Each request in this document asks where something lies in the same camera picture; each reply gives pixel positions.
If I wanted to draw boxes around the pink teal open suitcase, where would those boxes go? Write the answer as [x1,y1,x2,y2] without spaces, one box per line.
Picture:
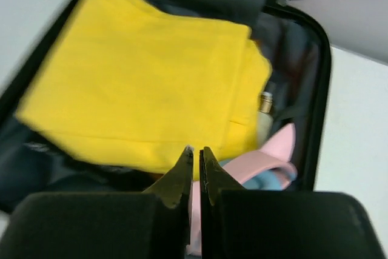
[1,0,332,214]

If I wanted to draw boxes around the blue pink cat headphones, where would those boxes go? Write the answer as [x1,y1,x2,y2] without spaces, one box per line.
[186,123,297,257]

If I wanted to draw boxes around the yellow garment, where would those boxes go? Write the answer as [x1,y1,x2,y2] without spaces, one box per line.
[15,0,272,173]

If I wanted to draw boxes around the small beige lotion bottle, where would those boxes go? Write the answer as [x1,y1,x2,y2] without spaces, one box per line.
[256,92,273,147]

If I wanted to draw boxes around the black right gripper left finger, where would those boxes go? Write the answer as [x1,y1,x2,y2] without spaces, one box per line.
[1,147,193,258]

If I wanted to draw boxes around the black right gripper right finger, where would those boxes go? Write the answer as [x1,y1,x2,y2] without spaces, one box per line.
[199,147,384,258]

